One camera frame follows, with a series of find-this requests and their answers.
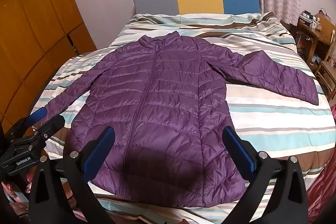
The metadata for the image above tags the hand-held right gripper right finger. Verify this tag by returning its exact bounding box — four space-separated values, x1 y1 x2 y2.
222 126 308 224

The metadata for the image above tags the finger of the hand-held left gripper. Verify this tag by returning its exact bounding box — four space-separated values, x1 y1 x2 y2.
31 115 66 146
4 107 47 141

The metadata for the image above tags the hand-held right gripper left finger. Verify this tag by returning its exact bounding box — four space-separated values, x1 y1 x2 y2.
28 126 116 224

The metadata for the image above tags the purple down jacket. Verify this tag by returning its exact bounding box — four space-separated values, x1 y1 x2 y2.
34 32 319 209

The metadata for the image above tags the person's left hand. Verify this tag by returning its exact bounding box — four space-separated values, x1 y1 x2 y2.
1 174 33 201

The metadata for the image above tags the striped duvet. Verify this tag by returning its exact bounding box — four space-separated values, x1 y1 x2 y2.
29 11 334 224

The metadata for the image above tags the wooden wardrobe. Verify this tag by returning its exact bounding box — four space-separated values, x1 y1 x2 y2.
0 0 97 135

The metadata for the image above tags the wooden bedside table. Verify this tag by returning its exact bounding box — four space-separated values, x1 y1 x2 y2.
296 13 336 69

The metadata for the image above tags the clutter on desk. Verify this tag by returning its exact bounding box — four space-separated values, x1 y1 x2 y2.
299 10 322 30

